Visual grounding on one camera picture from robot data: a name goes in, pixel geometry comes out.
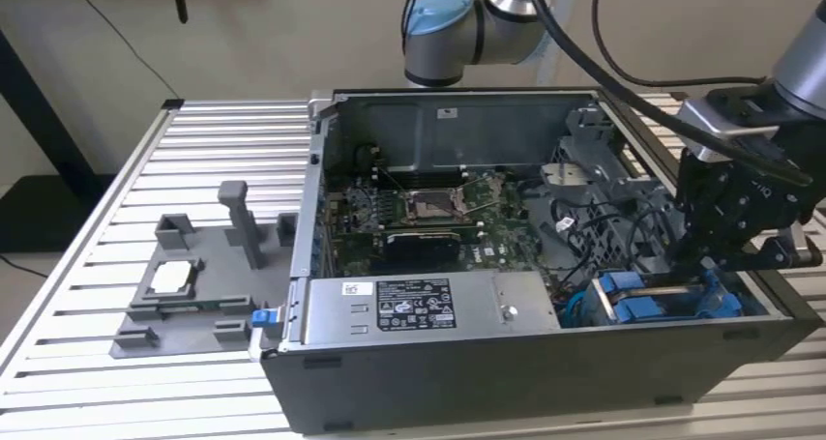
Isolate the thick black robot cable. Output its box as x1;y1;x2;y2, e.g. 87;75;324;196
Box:
525;0;811;186

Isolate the black graphics card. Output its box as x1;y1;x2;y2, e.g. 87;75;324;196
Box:
382;229;464;268

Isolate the black monitor stand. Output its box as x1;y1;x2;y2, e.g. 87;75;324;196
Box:
0;28;114;255

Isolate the black wire with white tag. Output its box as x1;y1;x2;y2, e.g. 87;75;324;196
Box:
544;192;624;286

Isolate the blue wire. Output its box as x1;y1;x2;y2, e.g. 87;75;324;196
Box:
558;287;589;328

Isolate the green motherboard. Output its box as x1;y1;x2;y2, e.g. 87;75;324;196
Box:
325;168;557;278

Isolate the silver power supply unit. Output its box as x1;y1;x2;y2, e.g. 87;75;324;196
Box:
300;271;560;352

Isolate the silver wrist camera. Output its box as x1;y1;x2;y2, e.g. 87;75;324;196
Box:
676;99;779;163

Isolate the hard disk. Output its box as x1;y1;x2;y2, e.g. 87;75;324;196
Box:
592;265;744;326

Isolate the black open PC case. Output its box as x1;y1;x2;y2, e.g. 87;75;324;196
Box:
248;85;826;436

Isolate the grey parts rack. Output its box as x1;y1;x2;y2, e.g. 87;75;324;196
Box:
109;179;301;362

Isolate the CPU socket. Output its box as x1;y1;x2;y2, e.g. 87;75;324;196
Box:
396;188;477;227

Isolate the silver CPU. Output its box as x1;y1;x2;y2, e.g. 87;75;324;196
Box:
147;260;197;295

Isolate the black disk wire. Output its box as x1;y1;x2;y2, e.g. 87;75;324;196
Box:
627;207;685;282

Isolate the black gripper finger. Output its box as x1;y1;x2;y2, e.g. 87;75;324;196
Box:
711;223;826;274
665;216;712;287

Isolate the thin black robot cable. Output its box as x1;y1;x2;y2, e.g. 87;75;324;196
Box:
588;0;769;87

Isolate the disk bay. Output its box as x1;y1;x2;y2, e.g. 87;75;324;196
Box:
591;260;769;326

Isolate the grey metal drive cage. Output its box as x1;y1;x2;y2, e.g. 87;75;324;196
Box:
538;105;679;272

